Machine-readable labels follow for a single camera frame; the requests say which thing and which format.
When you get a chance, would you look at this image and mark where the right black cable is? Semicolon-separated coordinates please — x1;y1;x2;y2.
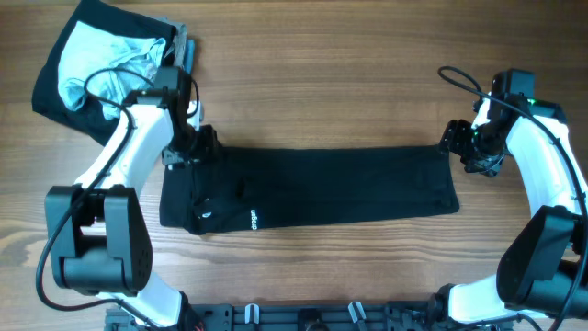
435;65;588;331

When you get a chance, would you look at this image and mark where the black t-shirt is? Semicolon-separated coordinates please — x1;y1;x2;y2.
159;145;459;235

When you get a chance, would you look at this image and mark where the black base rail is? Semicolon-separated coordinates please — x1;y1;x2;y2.
104;301;502;331

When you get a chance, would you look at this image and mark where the folded black garment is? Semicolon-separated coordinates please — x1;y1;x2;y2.
31;0;177;145

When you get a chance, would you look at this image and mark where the left black cable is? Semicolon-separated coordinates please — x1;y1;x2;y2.
35;67;201;330

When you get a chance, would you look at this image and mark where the grey folded garment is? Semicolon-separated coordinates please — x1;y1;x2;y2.
155;17;187;69

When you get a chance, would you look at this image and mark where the light blue crumpled garment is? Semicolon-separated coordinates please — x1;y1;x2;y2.
58;21;166;112

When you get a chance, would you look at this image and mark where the black cable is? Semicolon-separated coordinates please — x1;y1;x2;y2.
35;67;201;330
435;65;588;331

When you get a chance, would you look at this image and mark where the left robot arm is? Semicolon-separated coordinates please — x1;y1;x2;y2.
35;66;219;330

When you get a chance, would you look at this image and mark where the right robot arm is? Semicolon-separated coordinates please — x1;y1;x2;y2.
438;69;587;329

